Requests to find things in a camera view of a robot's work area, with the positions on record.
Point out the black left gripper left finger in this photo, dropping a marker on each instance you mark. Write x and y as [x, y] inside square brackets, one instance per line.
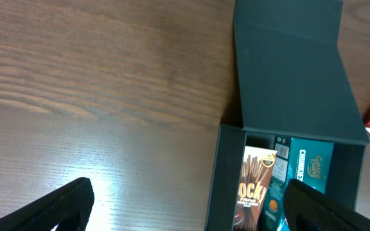
[66, 208]

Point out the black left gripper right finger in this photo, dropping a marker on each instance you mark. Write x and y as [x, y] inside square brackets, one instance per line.
[308, 209]

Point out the teal Chunkies cookie box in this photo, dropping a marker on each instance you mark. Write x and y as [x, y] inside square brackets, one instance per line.
[302, 159]

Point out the brown Pocky box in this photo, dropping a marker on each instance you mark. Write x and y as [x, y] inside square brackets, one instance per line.
[256, 172]

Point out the dark green box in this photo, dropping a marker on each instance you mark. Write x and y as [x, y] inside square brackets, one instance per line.
[291, 82]

